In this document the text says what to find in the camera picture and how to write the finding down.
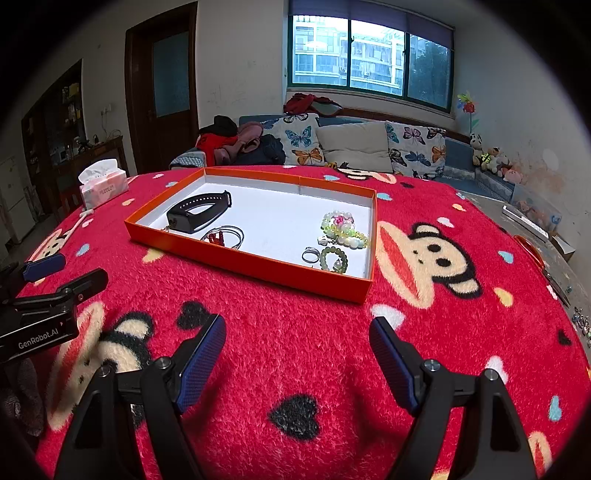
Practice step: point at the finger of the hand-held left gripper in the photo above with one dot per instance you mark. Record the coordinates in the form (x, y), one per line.
(87, 281)
(44, 267)

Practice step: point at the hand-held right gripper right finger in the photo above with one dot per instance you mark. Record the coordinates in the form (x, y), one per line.
(392, 360)

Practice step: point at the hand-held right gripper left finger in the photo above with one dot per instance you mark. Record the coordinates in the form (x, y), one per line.
(203, 360)

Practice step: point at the orange cardboard tray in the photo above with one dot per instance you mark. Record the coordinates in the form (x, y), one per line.
(258, 265)

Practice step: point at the black smart band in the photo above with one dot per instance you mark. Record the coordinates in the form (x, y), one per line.
(184, 217)

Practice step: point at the person's left forearm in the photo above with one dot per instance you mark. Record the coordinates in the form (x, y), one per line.
(21, 397)

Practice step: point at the white cabinet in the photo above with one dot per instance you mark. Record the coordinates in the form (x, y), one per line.
(14, 198)

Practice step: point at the red monkey printed blanket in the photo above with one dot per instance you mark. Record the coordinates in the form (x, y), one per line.
(286, 350)

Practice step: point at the pink tissue pack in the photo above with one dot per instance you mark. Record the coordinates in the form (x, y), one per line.
(104, 187)

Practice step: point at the wooden side desk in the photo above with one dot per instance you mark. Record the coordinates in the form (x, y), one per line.
(101, 150)

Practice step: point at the dark wooden shelf cabinet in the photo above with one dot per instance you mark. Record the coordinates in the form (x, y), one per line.
(46, 129)

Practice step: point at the white flat box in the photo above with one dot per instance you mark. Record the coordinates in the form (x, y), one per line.
(524, 220)

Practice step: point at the dark wooden door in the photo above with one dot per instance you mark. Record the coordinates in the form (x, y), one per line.
(138, 92)

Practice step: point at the pile of clothes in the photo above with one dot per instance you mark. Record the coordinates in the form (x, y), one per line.
(231, 141)

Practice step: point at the butterfly print pillow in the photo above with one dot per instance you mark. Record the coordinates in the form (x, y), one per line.
(295, 141)
(415, 150)

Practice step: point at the blue sofa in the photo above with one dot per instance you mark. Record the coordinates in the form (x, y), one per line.
(455, 157)

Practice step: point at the beige pillow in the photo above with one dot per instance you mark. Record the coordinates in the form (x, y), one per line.
(355, 145)

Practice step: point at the pink plush toy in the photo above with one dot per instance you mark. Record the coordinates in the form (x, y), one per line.
(511, 175)

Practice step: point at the bear plush with green vest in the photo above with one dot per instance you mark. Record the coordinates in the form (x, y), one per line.
(490, 159)

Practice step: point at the panda plush toy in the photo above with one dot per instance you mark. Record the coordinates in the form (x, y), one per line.
(477, 143)

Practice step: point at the colourful pinwheel flower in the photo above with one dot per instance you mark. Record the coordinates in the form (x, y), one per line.
(468, 108)

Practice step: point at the red clothes on sofa back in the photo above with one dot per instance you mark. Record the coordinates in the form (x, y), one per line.
(309, 104)

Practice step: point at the window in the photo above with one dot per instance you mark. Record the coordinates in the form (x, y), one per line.
(369, 50)

